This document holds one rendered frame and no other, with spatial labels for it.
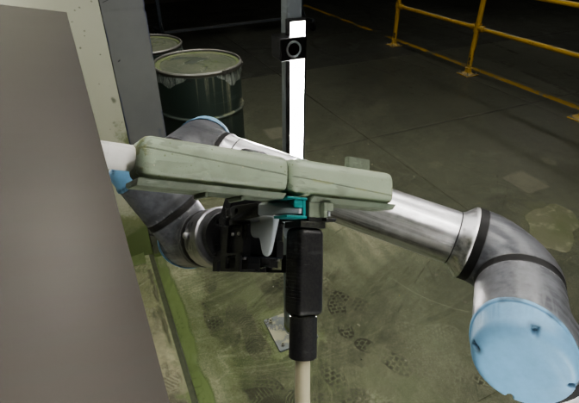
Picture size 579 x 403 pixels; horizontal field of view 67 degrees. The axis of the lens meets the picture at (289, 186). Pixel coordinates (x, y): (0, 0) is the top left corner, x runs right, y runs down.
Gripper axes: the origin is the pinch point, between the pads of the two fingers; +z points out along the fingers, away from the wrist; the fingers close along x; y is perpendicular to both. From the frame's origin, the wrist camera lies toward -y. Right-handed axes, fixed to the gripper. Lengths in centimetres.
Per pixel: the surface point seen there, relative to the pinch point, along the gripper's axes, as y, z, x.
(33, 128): 1.9, 18.5, 27.8
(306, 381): 18.3, -0.9, -0.8
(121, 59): -84, -153, -11
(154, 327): 33, -175, -43
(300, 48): -60, -61, -42
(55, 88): -1.6, 14.3, 26.8
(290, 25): -66, -60, -38
